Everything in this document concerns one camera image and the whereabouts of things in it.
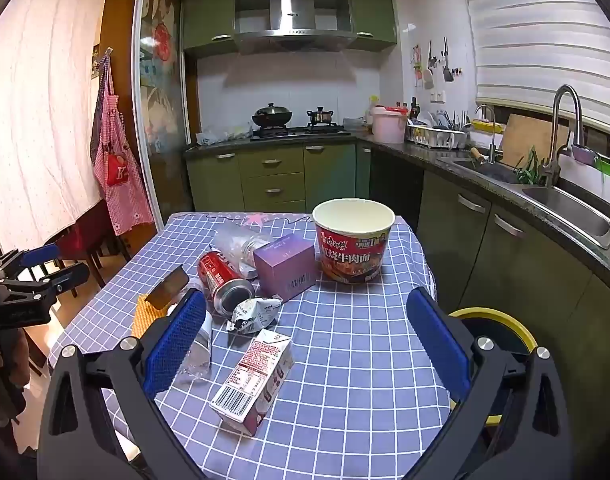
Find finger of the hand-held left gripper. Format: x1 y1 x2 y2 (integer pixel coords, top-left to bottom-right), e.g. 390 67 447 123
0 243 62 281
0 261 91 311

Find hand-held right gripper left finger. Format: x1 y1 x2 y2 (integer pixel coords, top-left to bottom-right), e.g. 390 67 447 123
38 287 208 480

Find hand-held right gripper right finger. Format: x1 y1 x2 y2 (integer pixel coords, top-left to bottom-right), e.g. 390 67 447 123
406 286 573 480

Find clear plastic water bottle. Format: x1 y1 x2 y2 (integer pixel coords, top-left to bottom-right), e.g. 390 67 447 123
175 287 213 386

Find orange foam fruit net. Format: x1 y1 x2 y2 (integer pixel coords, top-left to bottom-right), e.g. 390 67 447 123
132 294 171 338

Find dark shiny packet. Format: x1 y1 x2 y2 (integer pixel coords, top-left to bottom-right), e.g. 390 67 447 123
149 266 189 311

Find yellow rimmed trash bin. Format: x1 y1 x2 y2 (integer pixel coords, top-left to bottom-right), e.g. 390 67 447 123
447 306 539 426

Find red soda can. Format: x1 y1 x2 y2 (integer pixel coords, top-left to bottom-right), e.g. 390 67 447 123
197 251 256 316

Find white green snack wrapper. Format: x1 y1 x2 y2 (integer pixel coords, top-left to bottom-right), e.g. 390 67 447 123
226 297 283 336

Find white milk carton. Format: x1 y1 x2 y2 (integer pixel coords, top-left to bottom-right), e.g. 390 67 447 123
209 329 296 436

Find small white drink bottle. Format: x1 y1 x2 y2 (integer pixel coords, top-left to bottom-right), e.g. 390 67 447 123
214 221 275 281

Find red instant noodle cup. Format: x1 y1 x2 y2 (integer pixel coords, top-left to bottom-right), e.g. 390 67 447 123
312 198 397 286

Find purple cardboard box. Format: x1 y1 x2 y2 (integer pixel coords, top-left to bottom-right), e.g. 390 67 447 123
252 233 317 300

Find dark red wooden chair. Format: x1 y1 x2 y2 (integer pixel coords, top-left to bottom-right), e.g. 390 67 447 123
60 200 131 291

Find blue checked tablecloth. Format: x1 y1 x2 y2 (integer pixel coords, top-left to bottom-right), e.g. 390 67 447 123
48 211 456 480

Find red checked apron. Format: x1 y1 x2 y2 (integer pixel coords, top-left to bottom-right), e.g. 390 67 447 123
90 52 156 237

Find long green base cabinet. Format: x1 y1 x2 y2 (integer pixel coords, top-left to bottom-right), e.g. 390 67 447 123
415 170 610 480

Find white curtain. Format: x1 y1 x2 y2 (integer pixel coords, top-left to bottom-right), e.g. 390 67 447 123
0 0 111 256

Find steel kitchen sink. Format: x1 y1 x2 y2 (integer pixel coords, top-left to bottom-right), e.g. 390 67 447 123
437 155 610 251

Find green base cabinet with drawers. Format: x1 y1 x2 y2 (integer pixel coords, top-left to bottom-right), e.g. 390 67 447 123
185 142 371 213

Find green onions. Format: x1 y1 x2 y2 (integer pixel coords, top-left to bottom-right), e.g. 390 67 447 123
516 147 548 186

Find white dish rack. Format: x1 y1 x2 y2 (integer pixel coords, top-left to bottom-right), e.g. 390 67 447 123
406 122 468 150

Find small steel faucet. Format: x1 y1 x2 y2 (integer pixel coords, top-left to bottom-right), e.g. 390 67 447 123
475 105 500 163

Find printed glass sliding door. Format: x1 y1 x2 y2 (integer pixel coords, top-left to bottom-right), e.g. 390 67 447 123
132 0 196 216

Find wooden cutting board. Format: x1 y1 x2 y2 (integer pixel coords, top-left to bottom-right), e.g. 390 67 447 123
499 113 570 171

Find pink lidded container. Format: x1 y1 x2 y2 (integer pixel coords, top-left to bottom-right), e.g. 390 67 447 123
372 105 410 144

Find tall steel faucet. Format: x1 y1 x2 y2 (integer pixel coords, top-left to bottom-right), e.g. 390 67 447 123
542 85 586 188

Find black gas stove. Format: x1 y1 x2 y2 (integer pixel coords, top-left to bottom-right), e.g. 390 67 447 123
250 125 352 140

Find black wok with lid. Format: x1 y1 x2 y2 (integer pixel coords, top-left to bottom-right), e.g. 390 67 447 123
251 102 294 128

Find hanging black spatula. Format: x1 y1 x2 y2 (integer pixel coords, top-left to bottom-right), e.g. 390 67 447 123
442 37 456 83

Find white window blind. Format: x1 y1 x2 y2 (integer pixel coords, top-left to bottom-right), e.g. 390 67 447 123
457 0 610 133

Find steel range hood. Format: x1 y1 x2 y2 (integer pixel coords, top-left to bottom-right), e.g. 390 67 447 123
233 0 358 53

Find green wall cabinet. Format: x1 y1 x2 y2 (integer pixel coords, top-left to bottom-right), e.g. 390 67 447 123
182 0 236 58
350 0 398 53

